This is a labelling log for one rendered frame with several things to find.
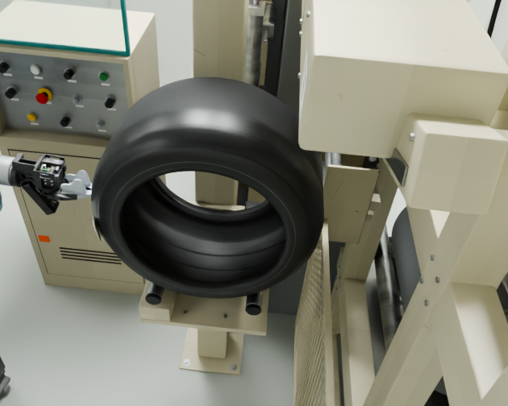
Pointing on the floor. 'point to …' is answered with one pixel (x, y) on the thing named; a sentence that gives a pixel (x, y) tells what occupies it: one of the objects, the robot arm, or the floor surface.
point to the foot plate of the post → (191, 362)
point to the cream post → (200, 9)
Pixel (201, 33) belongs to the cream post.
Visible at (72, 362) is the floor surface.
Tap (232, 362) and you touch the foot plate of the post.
